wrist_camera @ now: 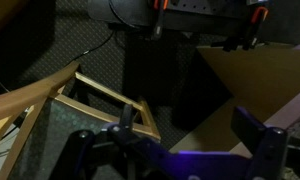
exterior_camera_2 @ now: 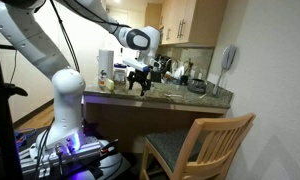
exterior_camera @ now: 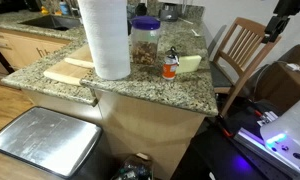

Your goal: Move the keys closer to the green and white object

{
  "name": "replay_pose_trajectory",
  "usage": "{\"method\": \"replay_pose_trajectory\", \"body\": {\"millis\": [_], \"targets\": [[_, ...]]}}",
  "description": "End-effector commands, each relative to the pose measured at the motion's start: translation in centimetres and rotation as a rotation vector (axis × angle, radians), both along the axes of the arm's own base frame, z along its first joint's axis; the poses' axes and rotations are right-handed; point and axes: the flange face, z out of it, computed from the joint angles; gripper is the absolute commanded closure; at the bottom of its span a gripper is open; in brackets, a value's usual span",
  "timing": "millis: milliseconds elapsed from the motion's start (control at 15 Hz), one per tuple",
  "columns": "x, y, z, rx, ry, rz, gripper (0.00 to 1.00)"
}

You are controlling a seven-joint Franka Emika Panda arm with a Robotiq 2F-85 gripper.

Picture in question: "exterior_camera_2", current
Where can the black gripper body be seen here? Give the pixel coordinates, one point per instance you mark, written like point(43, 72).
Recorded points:
point(139, 76)

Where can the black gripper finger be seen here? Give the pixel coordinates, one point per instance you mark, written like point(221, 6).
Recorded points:
point(131, 83)
point(145, 87)

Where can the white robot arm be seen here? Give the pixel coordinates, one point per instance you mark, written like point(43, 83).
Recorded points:
point(19, 27)

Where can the black coffee maker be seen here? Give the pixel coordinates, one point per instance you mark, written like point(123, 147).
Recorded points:
point(156, 73)

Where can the yellow green sponge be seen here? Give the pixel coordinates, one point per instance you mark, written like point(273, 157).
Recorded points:
point(109, 84)

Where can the white paper towel roll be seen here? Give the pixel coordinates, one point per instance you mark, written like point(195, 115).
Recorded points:
point(105, 62)

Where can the black pot on counter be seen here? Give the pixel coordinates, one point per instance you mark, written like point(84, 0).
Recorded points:
point(197, 86)

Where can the wooden upper cabinets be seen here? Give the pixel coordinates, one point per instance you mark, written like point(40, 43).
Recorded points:
point(187, 22)

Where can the wooden chair with grey seat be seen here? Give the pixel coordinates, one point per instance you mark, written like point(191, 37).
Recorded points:
point(205, 151)

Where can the black tripod stand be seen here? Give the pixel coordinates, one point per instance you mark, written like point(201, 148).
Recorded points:
point(9, 150)

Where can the white wall telephone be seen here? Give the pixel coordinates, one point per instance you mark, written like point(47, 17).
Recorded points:
point(228, 56)

